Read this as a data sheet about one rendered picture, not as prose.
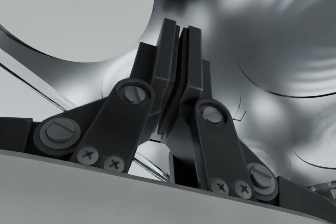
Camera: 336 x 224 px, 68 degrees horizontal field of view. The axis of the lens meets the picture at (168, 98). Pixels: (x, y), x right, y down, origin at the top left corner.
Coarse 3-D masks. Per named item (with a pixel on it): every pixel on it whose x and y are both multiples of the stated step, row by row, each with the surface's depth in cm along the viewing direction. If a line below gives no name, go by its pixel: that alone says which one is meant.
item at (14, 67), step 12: (0, 48) 16; (0, 60) 16; (12, 60) 17; (12, 72) 17; (24, 72) 17; (36, 84) 18; (48, 84) 18; (48, 96) 19; (60, 96) 19; (60, 108) 19; (72, 108) 20; (144, 168) 25; (156, 168) 25; (168, 180) 26
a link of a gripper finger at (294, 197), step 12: (288, 180) 7; (288, 192) 7; (300, 192) 7; (312, 192) 7; (276, 204) 7; (288, 204) 7; (300, 204) 7; (312, 204) 7; (324, 204) 7; (324, 216) 7
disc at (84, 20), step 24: (0, 0) 14; (24, 0) 14; (48, 0) 13; (72, 0) 13; (96, 0) 13; (120, 0) 13; (144, 0) 13; (24, 24) 15; (48, 24) 15; (72, 24) 14; (96, 24) 14; (120, 24) 14; (144, 24) 14; (48, 48) 16; (72, 48) 16; (96, 48) 15; (120, 48) 15
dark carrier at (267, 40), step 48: (192, 0) 13; (240, 0) 13; (288, 0) 13; (240, 48) 15; (288, 48) 15; (96, 96) 18; (240, 96) 18; (288, 96) 17; (144, 144) 22; (288, 144) 21
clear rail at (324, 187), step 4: (320, 184) 25; (324, 184) 25; (328, 184) 25; (332, 184) 24; (308, 188) 26; (312, 188) 25; (316, 188) 25; (320, 188) 25; (324, 188) 25; (328, 188) 25; (332, 188) 25; (316, 192) 25
